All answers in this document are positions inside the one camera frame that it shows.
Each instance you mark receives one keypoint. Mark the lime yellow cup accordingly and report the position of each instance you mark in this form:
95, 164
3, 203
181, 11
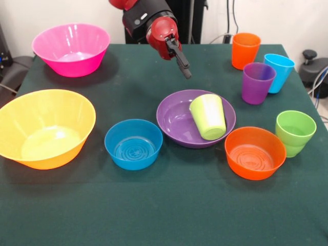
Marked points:
210, 115

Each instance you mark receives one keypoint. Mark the large orange yellow bowl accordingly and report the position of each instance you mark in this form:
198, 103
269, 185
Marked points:
38, 110

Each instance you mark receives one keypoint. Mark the black equipment with knob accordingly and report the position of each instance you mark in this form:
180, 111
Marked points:
314, 69

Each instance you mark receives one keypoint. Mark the large pink bowl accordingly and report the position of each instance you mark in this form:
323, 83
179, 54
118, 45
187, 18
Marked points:
51, 43

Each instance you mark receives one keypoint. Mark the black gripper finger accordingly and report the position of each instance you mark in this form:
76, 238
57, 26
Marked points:
185, 73
183, 57

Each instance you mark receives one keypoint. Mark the black power adapter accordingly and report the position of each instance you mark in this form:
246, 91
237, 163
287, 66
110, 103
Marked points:
227, 38

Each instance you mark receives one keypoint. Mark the purple cup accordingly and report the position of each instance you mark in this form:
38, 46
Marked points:
256, 92

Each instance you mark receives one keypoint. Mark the small blue bowl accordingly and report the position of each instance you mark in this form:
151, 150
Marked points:
133, 161

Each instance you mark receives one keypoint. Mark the purple bowl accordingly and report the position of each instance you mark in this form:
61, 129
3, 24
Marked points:
176, 120

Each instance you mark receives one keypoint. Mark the black computer tower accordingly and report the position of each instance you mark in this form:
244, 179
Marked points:
3, 51

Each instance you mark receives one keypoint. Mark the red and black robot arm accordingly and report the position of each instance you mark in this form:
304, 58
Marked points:
143, 15

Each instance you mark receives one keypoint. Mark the orange cup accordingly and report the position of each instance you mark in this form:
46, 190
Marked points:
243, 55

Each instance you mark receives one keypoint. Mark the blue cup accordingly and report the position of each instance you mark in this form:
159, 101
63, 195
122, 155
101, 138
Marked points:
280, 74

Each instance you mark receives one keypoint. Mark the dark green tablecloth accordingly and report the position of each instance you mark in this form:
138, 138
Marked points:
179, 205

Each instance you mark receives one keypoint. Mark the small orange bowl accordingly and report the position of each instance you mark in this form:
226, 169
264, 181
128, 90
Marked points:
253, 173

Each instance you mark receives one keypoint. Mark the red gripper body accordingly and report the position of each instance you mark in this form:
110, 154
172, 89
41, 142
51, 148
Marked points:
161, 30

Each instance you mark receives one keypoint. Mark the green cup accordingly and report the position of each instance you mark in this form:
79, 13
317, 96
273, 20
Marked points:
294, 151
296, 123

